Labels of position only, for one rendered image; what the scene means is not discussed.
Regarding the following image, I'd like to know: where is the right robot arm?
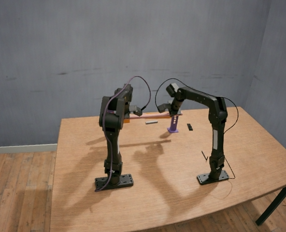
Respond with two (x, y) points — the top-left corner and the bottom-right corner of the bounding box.
(166, 83), (229, 185)

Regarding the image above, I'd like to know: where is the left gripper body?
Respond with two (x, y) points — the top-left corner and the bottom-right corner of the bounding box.
(124, 105), (141, 119)

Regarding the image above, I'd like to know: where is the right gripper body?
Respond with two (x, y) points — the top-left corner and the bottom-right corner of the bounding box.
(159, 101), (181, 116)

